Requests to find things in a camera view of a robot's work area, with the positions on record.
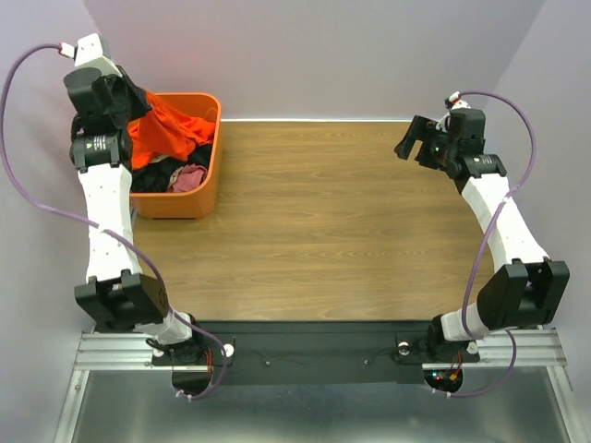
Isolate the aluminium extrusion rail frame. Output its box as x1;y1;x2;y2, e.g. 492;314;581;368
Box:
55;329;587;442

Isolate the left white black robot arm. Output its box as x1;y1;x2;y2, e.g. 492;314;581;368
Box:
64;67;206;365

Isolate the orange plastic laundry basket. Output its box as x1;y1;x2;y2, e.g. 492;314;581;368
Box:
130;92;223;219

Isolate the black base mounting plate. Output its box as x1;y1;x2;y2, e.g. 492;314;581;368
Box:
151;320;481;387

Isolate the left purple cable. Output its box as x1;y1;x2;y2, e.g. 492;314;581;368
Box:
0;43;230;401

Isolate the black garment in basket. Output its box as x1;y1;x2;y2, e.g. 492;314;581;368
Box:
131;144;212;193

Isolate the dusty pink garment in basket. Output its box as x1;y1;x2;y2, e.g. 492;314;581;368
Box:
167;164;208;193

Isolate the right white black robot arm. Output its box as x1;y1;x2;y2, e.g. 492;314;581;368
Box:
394;108;570;356

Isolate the orange t shirt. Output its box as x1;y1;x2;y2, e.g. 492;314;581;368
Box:
127;91;219;171

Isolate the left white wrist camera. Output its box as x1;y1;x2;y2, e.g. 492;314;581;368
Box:
58;33;118;75

